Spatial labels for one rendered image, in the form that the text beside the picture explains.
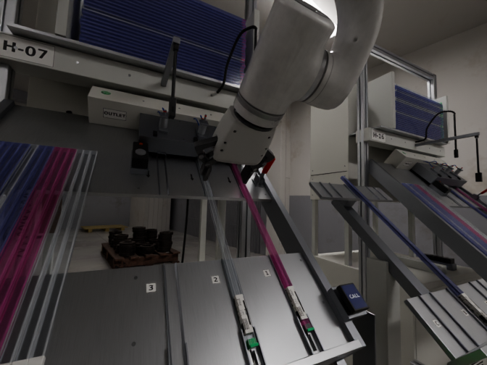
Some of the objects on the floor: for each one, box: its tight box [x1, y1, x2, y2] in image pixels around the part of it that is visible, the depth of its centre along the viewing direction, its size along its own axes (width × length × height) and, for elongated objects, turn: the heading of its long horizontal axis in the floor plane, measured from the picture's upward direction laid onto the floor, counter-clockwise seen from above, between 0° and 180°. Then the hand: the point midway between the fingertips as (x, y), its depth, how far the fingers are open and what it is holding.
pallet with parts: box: [101, 227, 180, 269], centre depth 386 cm, size 95×137×49 cm
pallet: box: [80, 225, 128, 232], centre depth 692 cm, size 114×78×10 cm
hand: (225, 174), depth 50 cm, fingers open, 8 cm apart
